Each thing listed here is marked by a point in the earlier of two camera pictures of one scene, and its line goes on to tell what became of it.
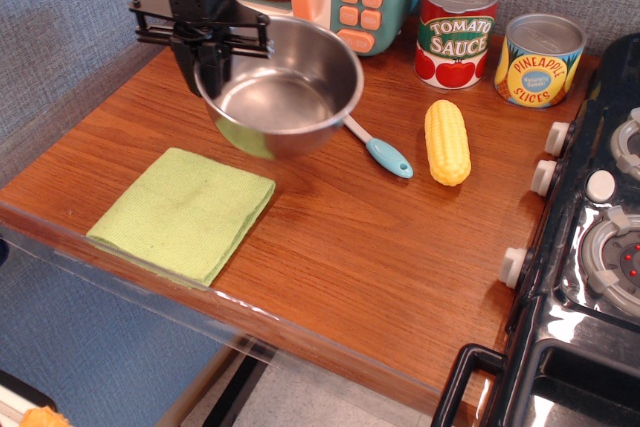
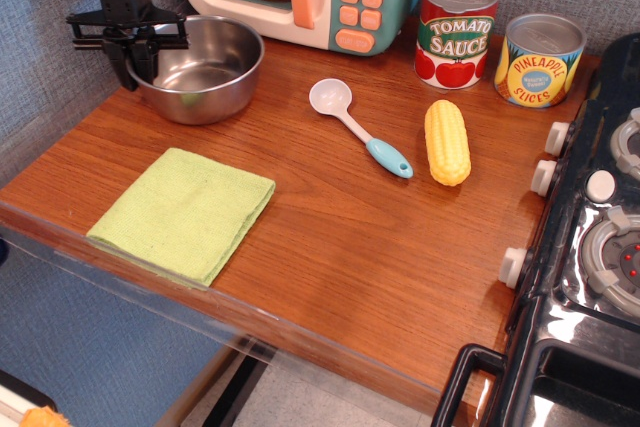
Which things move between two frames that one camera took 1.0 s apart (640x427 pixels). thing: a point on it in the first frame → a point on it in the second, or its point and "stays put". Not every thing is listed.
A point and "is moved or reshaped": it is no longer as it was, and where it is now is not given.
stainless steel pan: (294, 102) is moved or reshaped
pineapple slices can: (539, 60) stays put
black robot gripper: (199, 6) → (125, 11)
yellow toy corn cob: (447, 143) stays put
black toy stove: (572, 357) stays put
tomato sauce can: (455, 31) stays put
